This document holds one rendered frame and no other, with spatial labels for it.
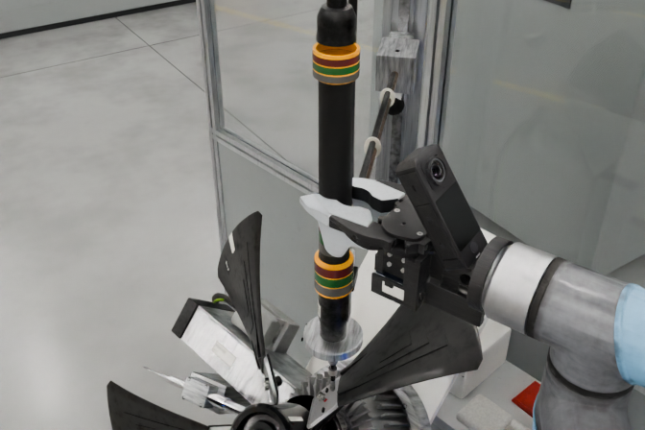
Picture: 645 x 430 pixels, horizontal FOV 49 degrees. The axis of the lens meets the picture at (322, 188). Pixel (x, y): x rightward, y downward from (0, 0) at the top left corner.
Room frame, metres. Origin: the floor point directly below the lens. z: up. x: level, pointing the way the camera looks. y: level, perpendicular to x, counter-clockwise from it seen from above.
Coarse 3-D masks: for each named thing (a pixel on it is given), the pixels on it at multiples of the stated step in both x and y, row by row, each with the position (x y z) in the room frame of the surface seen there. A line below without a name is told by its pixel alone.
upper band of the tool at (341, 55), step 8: (320, 48) 0.63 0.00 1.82; (328, 48) 0.63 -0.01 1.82; (336, 48) 0.63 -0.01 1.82; (344, 48) 0.63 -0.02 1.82; (352, 48) 0.63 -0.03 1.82; (320, 56) 0.60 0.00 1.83; (328, 56) 0.59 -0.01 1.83; (336, 56) 0.59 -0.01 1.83; (344, 56) 0.59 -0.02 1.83; (352, 56) 0.60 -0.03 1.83; (320, 64) 0.60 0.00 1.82; (352, 64) 0.60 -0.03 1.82
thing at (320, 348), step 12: (348, 312) 0.63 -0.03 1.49; (312, 324) 0.63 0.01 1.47; (348, 324) 0.63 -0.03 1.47; (312, 336) 0.61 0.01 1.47; (348, 336) 0.61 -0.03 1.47; (360, 336) 0.61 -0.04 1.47; (312, 348) 0.59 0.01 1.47; (324, 348) 0.59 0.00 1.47; (336, 348) 0.59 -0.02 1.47; (348, 348) 0.59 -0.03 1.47; (324, 360) 0.58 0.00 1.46; (336, 360) 0.58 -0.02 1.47
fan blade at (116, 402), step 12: (108, 384) 0.84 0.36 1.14; (108, 396) 0.83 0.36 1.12; (120, 396) 0.81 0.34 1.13; (132, 396) 0.80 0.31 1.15; (108, 408) 0.82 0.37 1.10; (120, 408) 0.81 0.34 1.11; (132, 408) 0.79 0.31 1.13; (144, 408) 0.78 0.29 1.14; (156, 408) 0.77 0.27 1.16; (120, 420) 0.80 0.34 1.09; (132, 420) 0.79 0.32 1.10; (144, 420) 0.78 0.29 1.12; (156, 420) 0.76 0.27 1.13; (168, 420) 0.75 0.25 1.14; (180, 420) 0.74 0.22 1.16; (192, 420) 0.74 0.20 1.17
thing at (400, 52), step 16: (400, 32) 1.28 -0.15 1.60; (384, 48) 1.21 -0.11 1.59; (400, 48) 1.21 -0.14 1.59; (416, 48) 1.21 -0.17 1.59; (384, 64) 1.18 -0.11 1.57; (400, 64) 1.17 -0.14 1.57; (416, 64) 1.19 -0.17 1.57; (384, 80) 1.18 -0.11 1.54; (400, 80) 1.17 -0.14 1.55; (416, 80) 1.22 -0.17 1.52
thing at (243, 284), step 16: (240, 224) 0.95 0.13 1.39; (256, 224) 0.91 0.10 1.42; (240, 240) 0.93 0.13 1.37; (256, 240) 0.89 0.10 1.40; (224, 256) 0.98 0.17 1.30; (240, 256) 0.91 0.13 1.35; (256, 256) 0.87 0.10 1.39; (224, 272) 0.97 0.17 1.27; (240, 272) 0.90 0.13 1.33; (256, 272) 0.85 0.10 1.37; (240, 288) 0.89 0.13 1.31; (256, 288) 0.83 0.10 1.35; (240, 304) 0.90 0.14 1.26; (256, 304) 0.82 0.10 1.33; (256, 320) 0.81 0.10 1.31; (256, 336) 0.80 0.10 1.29; (256, 352) 0.81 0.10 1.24
